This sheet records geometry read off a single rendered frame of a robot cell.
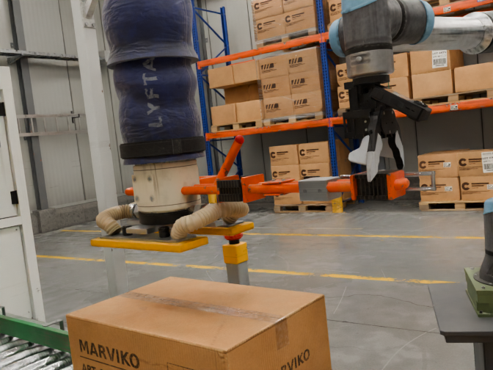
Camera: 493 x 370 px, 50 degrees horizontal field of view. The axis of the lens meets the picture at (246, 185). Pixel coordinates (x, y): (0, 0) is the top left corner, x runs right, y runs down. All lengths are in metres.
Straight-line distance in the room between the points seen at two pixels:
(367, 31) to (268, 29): 8.63
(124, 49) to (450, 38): 0.83
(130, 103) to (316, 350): 0.79
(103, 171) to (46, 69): 7.61
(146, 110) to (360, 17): 0.57
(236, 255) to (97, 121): 2.62
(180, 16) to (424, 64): 7.30
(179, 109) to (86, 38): 3.13
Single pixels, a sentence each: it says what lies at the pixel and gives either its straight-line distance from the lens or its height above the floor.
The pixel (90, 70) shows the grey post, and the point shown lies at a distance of 4.38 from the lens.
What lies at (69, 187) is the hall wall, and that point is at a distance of 11.75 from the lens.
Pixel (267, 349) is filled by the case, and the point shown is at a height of 0.90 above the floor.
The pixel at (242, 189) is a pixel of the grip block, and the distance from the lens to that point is 1.20.
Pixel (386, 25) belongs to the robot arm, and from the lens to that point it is 1.07.
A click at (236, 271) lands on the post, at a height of 0.90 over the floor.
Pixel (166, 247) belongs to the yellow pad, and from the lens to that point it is 1.25.
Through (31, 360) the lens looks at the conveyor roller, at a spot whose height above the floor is 0.54.
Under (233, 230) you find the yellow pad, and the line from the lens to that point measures 1.36.
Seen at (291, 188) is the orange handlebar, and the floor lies 1.26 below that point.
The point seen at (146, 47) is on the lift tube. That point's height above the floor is 1.62.
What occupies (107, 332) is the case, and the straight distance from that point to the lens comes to 1.44.
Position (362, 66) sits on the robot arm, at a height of 1.49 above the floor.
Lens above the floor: 1.37
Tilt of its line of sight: 5 degrees down
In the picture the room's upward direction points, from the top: 6 degrees counter-clockwise
